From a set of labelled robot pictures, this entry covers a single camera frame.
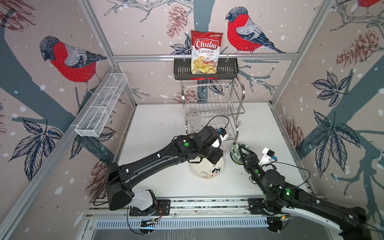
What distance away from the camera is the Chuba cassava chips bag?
0.83 metres

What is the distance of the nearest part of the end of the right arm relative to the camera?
2.05 ft

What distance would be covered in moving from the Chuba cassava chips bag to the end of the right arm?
1.75ft
